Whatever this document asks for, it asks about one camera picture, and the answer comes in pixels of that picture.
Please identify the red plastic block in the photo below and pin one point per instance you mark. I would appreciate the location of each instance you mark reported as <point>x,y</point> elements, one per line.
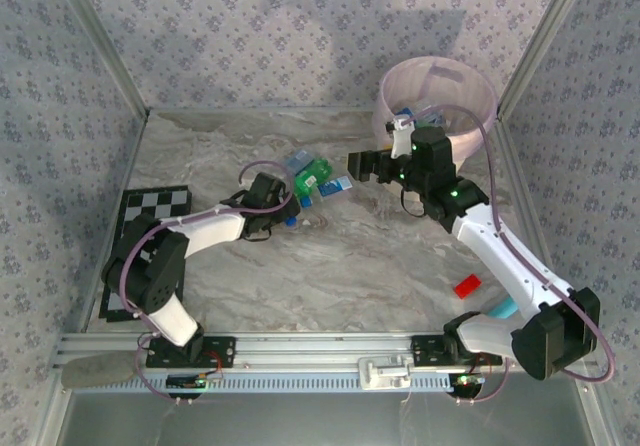
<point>467,286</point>

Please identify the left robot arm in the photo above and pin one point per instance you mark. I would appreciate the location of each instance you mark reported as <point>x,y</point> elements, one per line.
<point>215,228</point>

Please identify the right circuit board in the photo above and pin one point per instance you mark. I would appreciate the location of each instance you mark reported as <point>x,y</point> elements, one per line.
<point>467,381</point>

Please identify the left circuit board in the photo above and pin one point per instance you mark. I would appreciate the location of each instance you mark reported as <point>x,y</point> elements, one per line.
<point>185,381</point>

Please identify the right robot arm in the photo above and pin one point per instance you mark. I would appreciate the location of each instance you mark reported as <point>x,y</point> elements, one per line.
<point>500,256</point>

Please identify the pink-lined trash bin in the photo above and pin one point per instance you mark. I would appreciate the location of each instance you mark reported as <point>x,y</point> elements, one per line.
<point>425,81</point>

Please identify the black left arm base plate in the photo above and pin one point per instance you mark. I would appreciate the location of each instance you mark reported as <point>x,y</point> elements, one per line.
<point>220,353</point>

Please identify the white latch bracket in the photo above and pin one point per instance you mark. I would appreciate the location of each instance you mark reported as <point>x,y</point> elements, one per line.
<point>382,373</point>

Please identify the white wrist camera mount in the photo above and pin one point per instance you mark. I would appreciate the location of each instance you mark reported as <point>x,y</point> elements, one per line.
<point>246,182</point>
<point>399,141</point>

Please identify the crushed clear bottle blue label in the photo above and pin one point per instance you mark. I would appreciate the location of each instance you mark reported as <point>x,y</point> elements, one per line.
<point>299,162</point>

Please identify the green bottle yellow cap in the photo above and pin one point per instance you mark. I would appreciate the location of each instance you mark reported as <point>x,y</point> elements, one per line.
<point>312,178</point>

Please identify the cream plastic bin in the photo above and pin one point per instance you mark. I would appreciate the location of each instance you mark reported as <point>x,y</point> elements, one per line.
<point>412,197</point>

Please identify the black grey checkerboard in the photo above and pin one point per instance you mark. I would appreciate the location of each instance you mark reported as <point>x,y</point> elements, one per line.
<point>150,201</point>

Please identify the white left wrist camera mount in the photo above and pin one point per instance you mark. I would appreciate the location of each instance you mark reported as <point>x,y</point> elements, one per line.
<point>246,182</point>

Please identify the light blue cylinder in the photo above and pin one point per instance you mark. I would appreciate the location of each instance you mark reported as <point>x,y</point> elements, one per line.
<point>502,310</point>

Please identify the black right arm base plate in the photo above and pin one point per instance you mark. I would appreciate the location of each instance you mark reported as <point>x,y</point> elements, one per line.
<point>425,351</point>

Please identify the circuit board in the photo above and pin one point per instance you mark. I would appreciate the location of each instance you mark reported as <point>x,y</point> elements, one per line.
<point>185,381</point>
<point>467,381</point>

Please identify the aluminium rail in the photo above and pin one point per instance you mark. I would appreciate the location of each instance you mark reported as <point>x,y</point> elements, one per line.
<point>325,348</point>

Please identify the aluminium frame post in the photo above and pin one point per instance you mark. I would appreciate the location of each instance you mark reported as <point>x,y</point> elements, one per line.
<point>558,13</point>

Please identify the grey oblong pad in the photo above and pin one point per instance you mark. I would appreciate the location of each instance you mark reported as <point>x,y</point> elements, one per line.
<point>95,371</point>

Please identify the grey front panel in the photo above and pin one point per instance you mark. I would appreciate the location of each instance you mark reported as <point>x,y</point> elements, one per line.
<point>320,421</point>

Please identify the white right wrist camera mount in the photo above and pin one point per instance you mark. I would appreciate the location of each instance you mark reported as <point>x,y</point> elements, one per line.
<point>399,141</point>

